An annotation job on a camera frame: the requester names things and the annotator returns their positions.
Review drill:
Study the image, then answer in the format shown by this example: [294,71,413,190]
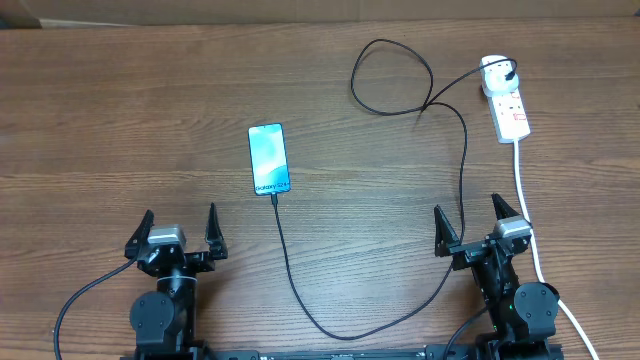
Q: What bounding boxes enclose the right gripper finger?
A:
[434,205,461,257]
[491,193,520,220]

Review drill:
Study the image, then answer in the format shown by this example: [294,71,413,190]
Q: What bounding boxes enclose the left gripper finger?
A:
[124,210,154,259]
[205,203,228,260]

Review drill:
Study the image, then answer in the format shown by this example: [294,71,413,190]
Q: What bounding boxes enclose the blue Galaxy smartphone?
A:
[248,123,291,196]

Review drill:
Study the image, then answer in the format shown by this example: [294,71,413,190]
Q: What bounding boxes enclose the black USB charging cable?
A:
[270,38,519,342]

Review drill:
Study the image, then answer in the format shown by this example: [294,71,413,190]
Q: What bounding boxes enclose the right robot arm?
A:
[434,193,563,359]

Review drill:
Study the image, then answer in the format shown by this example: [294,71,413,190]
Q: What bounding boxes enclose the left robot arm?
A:
[125,205,228,360]

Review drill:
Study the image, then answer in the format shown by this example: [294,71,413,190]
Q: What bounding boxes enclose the white power strip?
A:
[485,88,531,143]

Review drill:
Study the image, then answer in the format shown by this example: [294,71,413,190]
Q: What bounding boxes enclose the cardboard backdrop board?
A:
[1,0,639,28]

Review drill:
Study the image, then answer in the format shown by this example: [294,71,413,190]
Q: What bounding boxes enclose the white power strip cord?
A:
[512,139,600,360]

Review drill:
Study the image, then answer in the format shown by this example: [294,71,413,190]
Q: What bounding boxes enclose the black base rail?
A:
[120,344,565,360]

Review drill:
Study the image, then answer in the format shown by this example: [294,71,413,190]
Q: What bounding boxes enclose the white USB wall charger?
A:
[480,55,519,98]

